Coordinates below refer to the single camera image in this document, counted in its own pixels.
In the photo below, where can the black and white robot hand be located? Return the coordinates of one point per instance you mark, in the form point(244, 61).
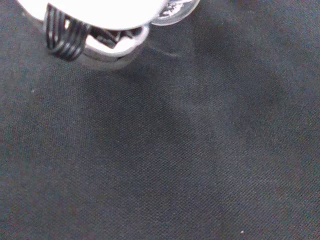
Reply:
point(100, 12)

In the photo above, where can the black table cloth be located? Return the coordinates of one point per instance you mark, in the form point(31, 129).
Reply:
point(160, 150)

